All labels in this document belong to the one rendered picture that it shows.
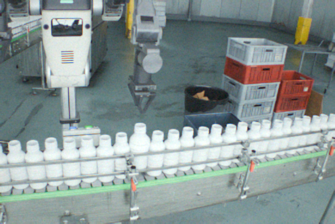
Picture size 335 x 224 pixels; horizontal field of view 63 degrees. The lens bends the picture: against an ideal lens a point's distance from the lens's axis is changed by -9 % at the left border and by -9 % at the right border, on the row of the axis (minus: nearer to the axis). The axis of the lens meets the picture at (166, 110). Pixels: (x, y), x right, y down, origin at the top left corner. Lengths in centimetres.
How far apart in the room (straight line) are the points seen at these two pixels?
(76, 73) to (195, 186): 77
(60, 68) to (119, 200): 71
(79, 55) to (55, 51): 11
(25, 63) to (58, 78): 351
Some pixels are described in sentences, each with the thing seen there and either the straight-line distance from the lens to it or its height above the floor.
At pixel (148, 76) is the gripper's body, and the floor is 137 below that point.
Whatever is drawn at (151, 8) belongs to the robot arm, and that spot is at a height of 157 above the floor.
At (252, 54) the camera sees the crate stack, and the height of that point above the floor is 101.
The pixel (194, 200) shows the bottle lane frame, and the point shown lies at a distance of 120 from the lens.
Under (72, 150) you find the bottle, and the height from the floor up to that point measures 114.
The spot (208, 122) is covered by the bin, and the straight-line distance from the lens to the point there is 176.
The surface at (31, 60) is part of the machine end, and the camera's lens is 492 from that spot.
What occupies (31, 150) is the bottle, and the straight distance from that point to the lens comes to 97.
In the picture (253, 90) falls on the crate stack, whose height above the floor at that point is 58.
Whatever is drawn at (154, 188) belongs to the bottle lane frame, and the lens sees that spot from 108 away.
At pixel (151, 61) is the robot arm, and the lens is 82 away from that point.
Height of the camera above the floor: 165
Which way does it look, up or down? 24 degrees down
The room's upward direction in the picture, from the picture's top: 5 degrees clockwise
